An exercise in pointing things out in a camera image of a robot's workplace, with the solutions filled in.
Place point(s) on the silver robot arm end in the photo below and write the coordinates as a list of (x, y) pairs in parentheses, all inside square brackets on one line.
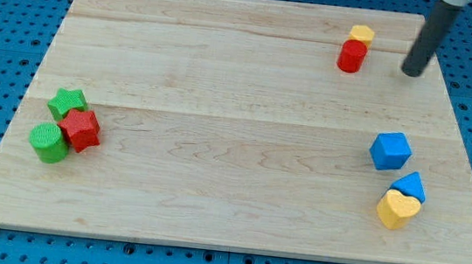
[(457, 3)]

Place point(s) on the red star block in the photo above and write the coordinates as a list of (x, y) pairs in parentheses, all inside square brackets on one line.
[(80, 129)]

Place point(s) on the green star block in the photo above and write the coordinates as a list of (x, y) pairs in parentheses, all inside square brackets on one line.
[(64, 101)]

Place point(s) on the red cylinder block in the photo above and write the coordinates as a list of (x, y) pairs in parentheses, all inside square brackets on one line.
[(352, 56)]

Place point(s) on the blue cube block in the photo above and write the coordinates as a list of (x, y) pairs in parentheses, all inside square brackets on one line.
[(390, 151)]

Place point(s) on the yellow hexagon block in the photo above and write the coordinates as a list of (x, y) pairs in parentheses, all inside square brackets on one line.
[(362, 33)]

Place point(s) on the yellow heart block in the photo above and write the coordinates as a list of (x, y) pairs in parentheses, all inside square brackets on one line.
[(395, 209)]

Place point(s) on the blue triangle block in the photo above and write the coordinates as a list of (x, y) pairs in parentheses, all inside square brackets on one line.
[(411, 185)]

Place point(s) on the green cylinder block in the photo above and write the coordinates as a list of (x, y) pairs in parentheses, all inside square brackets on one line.
[(48, 142)]

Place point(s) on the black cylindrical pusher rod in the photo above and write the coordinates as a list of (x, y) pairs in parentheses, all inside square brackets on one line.
[(434, 30)]

